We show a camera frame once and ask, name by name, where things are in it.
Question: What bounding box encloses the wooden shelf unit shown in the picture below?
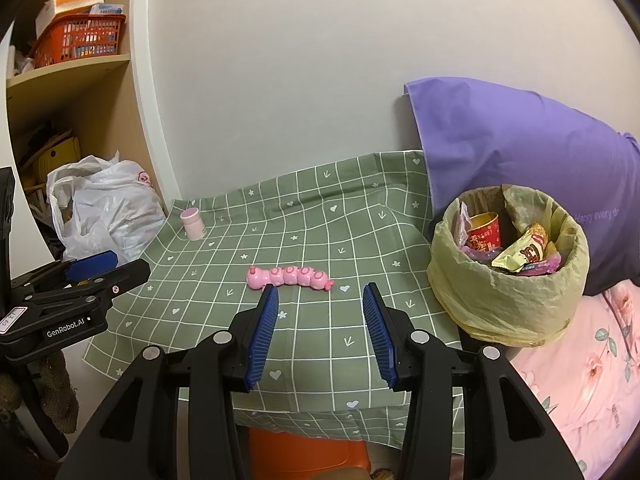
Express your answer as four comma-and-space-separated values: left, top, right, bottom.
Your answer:
0, 0, 176, 281

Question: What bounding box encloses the purple pillow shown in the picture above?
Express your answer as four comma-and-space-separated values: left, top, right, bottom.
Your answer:
404, 77, 640, 297

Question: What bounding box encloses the pink caterpillar toy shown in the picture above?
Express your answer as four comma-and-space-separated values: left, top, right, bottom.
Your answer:
246, 266, 335, 292

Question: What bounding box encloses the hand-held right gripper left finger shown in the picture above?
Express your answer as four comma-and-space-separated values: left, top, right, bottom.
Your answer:
54, 284, 280, 480

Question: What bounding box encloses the white plastic bag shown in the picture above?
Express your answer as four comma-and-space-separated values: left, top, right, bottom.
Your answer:
46, 150, 167, 266

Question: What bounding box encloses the orange plastic stool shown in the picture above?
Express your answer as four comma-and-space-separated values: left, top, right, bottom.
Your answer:
248, 427, 372, 480

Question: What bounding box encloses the brown woven rope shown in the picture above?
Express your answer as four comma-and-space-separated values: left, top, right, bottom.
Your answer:
39, 352, 79, 434

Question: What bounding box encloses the black metal stand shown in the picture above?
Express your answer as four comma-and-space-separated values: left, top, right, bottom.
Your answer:
0, 167, 71, 461

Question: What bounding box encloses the red plastic basket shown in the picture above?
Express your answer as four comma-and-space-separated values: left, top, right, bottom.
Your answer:
31, 13, 127, 68

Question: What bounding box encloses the white pink packet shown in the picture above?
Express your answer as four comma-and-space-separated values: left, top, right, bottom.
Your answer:
452, 201, 471, 248

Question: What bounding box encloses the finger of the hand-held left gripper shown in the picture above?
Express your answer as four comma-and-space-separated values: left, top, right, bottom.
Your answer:
12, 251, 119, 293
30, 258, 151, 311

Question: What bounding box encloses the pink floral bedsheet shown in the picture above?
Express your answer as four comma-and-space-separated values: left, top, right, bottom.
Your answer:
450, 280, 640, 480

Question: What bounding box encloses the green checked tablecloth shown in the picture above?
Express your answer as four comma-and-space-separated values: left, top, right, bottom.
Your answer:
82, 150, 466, 453

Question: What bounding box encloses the yellow gold snack wrapper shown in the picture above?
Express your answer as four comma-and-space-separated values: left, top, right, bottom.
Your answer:
491, 223, 549, 272

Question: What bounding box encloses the bin with yellow-green bag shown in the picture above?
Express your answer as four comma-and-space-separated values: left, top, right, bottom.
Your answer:
427, 185, 590, 347

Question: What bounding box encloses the colourful purple packet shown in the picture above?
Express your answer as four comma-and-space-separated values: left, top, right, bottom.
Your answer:
460, 245, 501, 264

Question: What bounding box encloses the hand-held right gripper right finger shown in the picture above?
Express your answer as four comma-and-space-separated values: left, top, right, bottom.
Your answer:
362, 282, 586, 480

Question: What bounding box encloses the small pink bottle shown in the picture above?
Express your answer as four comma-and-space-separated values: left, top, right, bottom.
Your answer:
180, 208, 207, 239

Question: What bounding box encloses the yellow plastic container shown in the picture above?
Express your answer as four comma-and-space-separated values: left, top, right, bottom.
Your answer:
22, 135, 82, 191

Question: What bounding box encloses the orange white tissue pack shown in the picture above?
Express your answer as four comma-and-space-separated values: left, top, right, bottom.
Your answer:
35, 0, 106, 38

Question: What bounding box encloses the red paper cup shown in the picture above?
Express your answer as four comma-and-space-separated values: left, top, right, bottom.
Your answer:
465, 212, 501, 256

